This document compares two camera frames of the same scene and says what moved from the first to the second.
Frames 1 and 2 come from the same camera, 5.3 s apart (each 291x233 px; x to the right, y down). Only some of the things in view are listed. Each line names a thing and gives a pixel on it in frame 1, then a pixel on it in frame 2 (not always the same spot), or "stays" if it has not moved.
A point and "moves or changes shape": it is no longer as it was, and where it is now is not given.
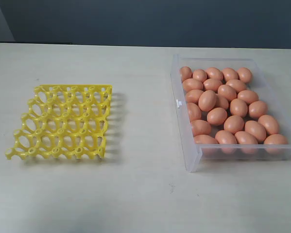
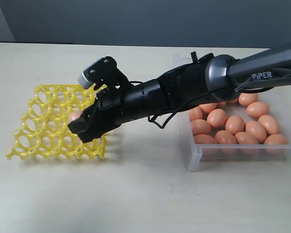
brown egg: x=270 y=124 stays
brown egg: x=238 y=107 -> x=207 y=107
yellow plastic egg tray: x=70 y=121 stays
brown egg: x=276 y=144 stays
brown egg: x=194 y=111 stays
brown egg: x=207 y=100 moves or changes shape
